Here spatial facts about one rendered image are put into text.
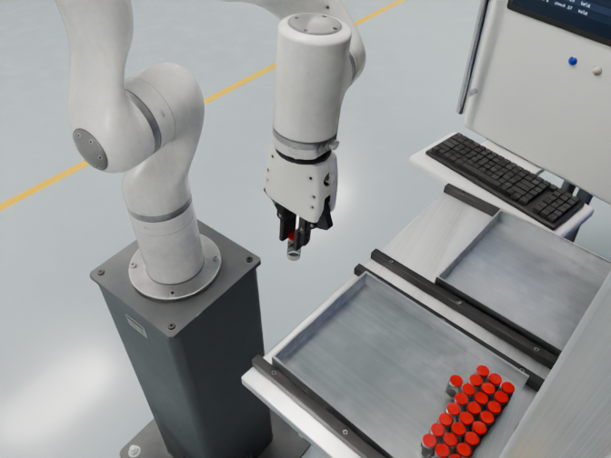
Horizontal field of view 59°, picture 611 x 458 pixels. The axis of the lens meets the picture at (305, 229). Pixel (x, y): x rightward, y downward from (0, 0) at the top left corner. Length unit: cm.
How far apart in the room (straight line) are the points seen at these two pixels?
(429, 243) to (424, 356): 29
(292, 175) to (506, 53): 93
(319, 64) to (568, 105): 96
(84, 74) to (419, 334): 70
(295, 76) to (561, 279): 76
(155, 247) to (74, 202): 177
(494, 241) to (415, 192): 149
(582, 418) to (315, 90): 41
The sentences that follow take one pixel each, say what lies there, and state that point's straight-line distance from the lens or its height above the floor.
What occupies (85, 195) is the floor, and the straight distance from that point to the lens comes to 282.
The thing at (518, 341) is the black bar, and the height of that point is 90.
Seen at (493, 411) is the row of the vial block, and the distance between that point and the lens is 92.
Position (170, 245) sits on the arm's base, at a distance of 104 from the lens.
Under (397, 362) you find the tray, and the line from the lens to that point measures 99.
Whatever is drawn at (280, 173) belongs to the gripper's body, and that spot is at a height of 125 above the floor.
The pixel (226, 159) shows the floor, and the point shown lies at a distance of 286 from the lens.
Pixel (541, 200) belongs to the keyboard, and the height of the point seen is 82.
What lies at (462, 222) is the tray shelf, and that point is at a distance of 125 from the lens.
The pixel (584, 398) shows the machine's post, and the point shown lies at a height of 136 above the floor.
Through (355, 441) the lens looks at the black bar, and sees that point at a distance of 89.
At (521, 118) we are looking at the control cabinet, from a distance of 157.
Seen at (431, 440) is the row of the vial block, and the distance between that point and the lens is 88.
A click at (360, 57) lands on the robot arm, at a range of 72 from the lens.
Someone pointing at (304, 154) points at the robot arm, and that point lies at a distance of 68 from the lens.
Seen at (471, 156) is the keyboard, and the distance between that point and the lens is 154.
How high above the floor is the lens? 171
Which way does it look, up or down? 44 degrees down
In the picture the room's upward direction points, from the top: straight up
